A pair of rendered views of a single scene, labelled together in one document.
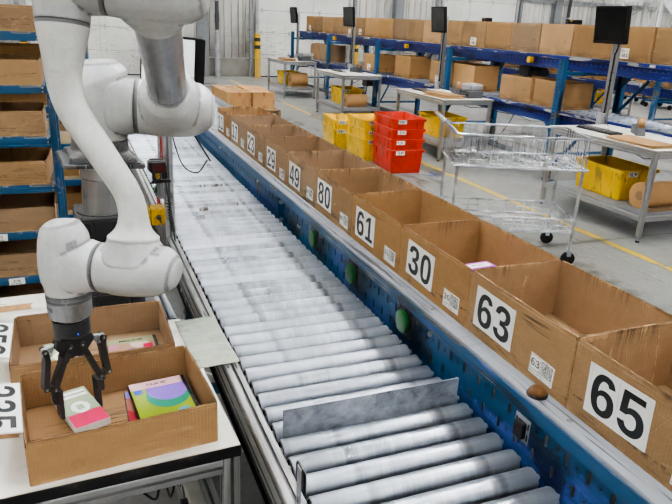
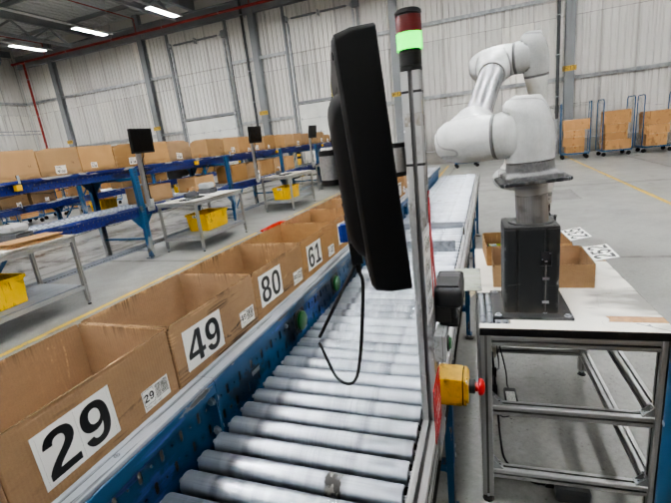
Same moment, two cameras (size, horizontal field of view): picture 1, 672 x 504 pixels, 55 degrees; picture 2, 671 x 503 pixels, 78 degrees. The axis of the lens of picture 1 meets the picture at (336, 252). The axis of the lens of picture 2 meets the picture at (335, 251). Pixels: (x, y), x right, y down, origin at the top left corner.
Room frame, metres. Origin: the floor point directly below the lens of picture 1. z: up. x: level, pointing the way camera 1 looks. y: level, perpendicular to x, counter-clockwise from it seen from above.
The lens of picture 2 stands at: (3.37, 1.19, 1.44)
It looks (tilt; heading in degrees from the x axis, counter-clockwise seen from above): 15 degrees down; 224
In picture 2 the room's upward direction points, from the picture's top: 7 degrees counter-clockwise
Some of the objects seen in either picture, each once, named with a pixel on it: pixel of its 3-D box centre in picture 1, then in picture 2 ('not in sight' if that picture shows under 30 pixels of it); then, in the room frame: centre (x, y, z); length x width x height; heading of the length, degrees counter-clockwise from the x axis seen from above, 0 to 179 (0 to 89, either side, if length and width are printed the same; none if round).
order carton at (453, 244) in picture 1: (473, 268); (321, 230); (1.78, -0.41, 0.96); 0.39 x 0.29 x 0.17; 23
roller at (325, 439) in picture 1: (379, 430); not in sight; (1.29, -0.12, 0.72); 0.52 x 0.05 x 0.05; 113
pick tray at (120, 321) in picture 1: (94, 346); (538, 265); (1.50, 0.63, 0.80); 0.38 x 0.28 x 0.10; 114
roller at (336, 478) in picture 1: (404, 464); not in sight; (1.17, -0.17, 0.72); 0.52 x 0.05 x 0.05; 113
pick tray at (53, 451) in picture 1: (117, 407); (523, 247); (1.23, 0.47, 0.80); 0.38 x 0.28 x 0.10; 117
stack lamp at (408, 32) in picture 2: not in sight; (408, 33); (2.58, 0.71, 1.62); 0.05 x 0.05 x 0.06
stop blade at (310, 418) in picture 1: (374, 408); (415, 249); (1.32, -0.11, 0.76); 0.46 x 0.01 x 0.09; 113
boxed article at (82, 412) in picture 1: (80, 409); not in sight; (1.22, 0.55, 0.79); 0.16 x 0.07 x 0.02; 41
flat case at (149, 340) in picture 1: (135, 355); not in sight; (1.53, 0.53, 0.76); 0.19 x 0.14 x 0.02; 24
